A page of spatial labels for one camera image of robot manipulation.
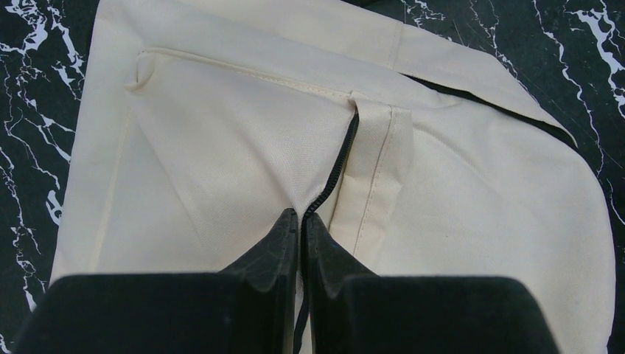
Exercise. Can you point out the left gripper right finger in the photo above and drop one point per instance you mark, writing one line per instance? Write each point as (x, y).
(354, 310)

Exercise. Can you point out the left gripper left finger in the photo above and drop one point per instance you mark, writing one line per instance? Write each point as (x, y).
(248, 307)

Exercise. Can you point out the beige canvas student bag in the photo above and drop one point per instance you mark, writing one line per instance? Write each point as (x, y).
(201, 121)

